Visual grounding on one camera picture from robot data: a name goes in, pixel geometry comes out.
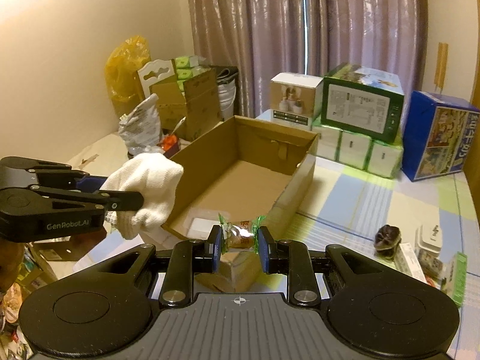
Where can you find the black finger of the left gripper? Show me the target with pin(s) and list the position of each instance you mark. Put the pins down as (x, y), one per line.
(124, 200)

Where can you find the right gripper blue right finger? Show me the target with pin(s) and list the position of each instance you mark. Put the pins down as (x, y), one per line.
(267, 251)

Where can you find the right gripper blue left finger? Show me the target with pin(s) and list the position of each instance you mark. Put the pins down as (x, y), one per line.
(213, 249)

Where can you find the green candy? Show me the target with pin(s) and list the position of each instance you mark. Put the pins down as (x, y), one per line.
(242, 235)

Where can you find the dark brown snack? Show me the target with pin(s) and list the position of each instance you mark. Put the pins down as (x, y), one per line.
(387, 240)

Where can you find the long white green box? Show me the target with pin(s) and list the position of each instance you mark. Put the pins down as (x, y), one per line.
(407, 262)

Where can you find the white plastic packet in box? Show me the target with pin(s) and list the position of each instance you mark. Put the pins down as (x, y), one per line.
(200, 228)

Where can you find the open cardboard box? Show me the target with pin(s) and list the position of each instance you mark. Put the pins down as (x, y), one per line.
(243, 169)

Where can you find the crumpled silver foil bag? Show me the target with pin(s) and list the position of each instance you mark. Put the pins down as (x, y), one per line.
(140, 130)

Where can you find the checked tablecloth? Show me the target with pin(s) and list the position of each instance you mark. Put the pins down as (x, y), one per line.
(347, 206)

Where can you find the brown stacked cardboard boxes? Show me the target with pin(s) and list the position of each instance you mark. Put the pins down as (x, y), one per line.
(199, 104)

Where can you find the middle white tissue pack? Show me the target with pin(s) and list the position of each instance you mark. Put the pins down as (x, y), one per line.
(353, 149)

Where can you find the yellow plastic bag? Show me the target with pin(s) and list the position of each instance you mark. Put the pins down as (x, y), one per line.
(122, 80)

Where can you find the white box with dog picture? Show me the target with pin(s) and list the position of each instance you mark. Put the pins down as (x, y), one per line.
(295, 99)

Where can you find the white bucket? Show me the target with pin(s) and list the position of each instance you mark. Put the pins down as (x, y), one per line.
(227, 95)

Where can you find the white charger case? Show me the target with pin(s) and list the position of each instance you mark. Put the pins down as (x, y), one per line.
(429, 239)

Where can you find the green appliance box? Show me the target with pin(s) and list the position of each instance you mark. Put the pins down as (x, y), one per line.
(362, 100)

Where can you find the blue milk carton box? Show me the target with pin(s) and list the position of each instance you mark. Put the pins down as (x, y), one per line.
(437, 136)

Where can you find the purple curtain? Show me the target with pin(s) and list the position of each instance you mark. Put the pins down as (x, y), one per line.
(265, 37)

